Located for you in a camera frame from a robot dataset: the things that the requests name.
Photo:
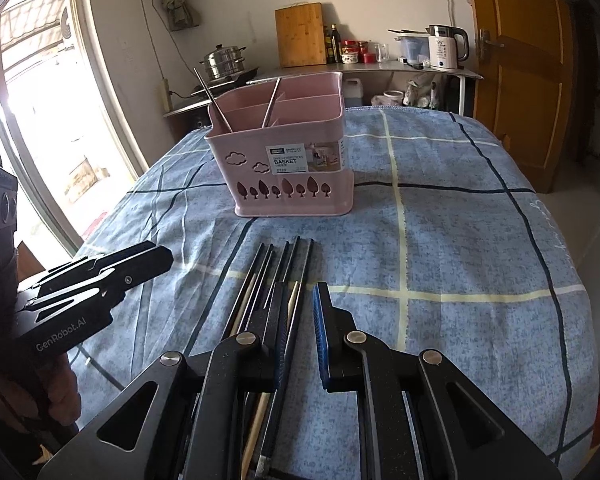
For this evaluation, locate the white power strip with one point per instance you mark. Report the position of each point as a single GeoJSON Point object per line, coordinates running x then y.
{"type": "Point", "coordinates": [165, 96]}

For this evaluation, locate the blue plaid blanket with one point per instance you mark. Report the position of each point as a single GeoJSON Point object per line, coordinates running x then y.
{"type": "Point", "coordinates": [455, 210]}

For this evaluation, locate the white window frame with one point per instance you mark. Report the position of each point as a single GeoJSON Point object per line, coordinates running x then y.
{"type": "Point", "coordinates": [97, 85]}

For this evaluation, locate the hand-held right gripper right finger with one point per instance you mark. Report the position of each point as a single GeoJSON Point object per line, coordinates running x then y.
{"type": "Point", "coordinates": [321, 340]}

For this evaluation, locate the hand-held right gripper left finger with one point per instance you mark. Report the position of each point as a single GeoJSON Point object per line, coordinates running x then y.
{"type": "Point", "coordinates": [272, 340]}

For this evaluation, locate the white plastic canister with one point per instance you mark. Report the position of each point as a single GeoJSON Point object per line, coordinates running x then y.
{"type": "Point", "coordinates": [353, 95]}

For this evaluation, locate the steel steamer pot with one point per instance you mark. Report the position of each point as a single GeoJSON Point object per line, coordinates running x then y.
{"type": "Point", "coordinates": [224, 60]}

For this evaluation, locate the dark sauce bottle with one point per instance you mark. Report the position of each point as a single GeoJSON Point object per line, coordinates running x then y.
{"type": "Point", "coordinates": [335, 45]}

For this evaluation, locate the person's left hand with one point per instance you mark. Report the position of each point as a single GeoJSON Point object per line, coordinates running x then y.
{"type": "Point", "coordinates": [62, 385]}

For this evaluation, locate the clear glass cup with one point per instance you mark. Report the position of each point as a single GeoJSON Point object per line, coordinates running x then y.
{"type": "Point", "coordinates": [383, 53]}

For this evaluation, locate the low metal side table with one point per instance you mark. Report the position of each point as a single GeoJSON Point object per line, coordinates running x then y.
{"type": "Point", "coordinates": [185, 107]}

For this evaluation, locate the white round tub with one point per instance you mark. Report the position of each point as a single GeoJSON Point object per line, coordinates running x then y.
{"type": "Point", "coordinates": [393, 98]}

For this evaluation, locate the metal chopstick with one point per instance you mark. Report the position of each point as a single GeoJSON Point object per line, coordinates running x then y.
{"type": "Point", "coordinates": [272, 102]}
{"type": "Point", "coordinates": [212, 99]}

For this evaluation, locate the black induction cooker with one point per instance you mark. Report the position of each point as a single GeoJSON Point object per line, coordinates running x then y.
{"type": "Point", "coordinates": [230, 82]}

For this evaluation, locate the wooden door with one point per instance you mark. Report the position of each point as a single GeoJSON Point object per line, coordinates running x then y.
{"type": "Point", "coordinates": [525, 60]}

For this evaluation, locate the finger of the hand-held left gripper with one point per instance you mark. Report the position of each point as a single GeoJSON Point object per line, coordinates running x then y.
{"type": "Point", "coordinates": [145, 257]}
{"type": "Point", "coordinates": [115, 285]}

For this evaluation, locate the pink plastic utensil basket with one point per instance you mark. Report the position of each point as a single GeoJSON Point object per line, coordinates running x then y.
{"type": "Point", "coordinates": [230, 180]}

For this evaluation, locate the wooden cutting board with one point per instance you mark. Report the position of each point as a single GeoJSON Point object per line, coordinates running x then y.
{"type": "Point", "coordinates": [300, 35]}

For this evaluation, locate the metal kitchen table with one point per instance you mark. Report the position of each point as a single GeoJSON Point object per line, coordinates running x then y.
{"type": "Point", "coordinates": [370, 68]}

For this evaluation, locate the crumpled plastic bags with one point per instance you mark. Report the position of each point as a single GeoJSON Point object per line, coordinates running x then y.
{"type": "Point", "coordinates": [422, 91]}

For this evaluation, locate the flat red tin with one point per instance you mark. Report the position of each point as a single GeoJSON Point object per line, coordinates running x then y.
{"type": "Point", "coordinates": [369, 58]}

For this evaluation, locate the clear blue water pitcher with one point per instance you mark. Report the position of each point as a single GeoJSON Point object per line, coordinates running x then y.
{"type": "Point", "coordinates": [412, 50]}

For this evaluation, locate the white electric kettle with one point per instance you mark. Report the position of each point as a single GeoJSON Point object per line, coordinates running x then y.
{"type": "Point", "coordinates": [442, 50]}

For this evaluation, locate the red lidded white jar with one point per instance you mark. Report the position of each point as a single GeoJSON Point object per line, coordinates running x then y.
{"type": "Point", "coordinates": [349, 54]}

